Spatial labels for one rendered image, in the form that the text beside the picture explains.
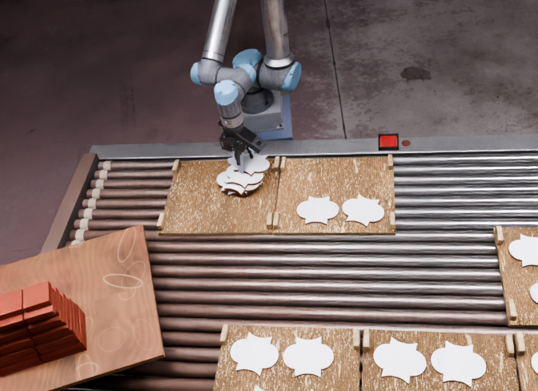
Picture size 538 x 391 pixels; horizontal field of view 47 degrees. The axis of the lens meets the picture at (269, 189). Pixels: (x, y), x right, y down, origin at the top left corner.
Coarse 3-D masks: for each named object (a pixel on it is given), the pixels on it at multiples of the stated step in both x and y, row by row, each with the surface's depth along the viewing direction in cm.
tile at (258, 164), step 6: (246, 156) 226; (258, 156) 226; (264, 156) 225; (246, 162) 223; (252, 162) 223; (258, 162) 223; (264, 162) 223; (246, 168) 221; (252, 168) 220; (258, 168) 220; (264, 168) 220; (252, 174) 219
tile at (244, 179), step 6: (228, 168) 224; (234, 168) 223; (228, 174) 222; (234, 174) 221; (240, 174) 221; (246, 174) 221; (258, 174) 220; (228, 180) 219; (234, 180) 219; (240, 180) 219; (246, 180) 218; (252, 180) 218; (258, 180) 218; (246, 186) 217
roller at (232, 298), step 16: (240, 304) 196; (256, 304) 195; (272, 304) 193; (288, 304) 192; (304, 304) 191; (320, 304) 190; (336, 304) 189; (352, 304) 189; (368, 304) 188; (384, 304) 187; (400, 304) 186; (416, 304) 185; (432, 304) 184; (448, 304) 183; (464, 304) 182; (480, 304) 182; (496, 304) 181
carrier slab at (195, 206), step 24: (192, 168) 234; (216, 168) 233; (192, 192) 226; (216, 192) 224; (264, 192) 221; (168, 216) 220; (192, 216) 218; (216, 216) 216; (240, 216) 215; (264, 216) 213
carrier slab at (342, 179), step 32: (288, 160) 230; (320, 160) 228; (352, 160) 225; (384, 160) 223; (288, 192) 219; (320, 192) 217; (352, 192) 215; (384, 192) 213; (288, 224) 209; (320, 224) 208; (352, 224) 206; (384, 224) 204
